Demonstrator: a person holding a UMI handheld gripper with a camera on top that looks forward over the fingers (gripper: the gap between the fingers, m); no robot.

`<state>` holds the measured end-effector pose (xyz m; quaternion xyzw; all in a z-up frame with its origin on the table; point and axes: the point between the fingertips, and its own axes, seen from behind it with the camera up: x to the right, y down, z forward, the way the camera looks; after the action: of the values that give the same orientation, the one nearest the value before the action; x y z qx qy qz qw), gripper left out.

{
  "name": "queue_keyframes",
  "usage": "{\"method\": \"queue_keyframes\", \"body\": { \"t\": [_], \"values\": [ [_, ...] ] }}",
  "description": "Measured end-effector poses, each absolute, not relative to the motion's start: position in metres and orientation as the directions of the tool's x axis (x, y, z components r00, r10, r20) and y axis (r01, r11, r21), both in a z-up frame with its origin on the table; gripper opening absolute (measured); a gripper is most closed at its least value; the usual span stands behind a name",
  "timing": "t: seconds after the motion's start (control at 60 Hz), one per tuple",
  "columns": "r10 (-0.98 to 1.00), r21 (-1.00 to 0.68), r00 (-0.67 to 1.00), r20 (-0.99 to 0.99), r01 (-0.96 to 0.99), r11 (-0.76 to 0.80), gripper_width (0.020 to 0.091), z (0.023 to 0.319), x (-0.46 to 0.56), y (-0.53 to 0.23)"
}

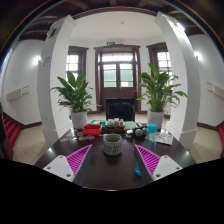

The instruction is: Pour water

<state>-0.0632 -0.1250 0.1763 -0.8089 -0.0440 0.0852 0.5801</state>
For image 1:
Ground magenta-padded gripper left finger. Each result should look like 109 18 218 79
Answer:
43 143 94 184

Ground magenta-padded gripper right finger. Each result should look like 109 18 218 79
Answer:
133 143 184 183

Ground white printed booklet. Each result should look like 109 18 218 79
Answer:
155 131 174 146

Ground grey patterned ceramic mug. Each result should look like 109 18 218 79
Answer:
102 133 123 156

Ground brown wooden tray with cups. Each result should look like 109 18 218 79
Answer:
105 118 126 134

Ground black chair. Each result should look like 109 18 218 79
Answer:
105 98 137 123

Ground small potted plant, white pot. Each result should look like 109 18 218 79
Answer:
50 70 95 129

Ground large potted plant, white pot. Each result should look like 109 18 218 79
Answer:
136 63 188 129

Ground red carpeted stairs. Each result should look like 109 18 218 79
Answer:
2 113 22 149

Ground brown wooden double door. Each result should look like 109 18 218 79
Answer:
94 44 142 113

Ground brown-framed window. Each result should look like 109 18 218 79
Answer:
146 42 173 76
66 46 89 81

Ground white wall unit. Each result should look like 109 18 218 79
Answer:
5 85 30 102
206 82 224 99

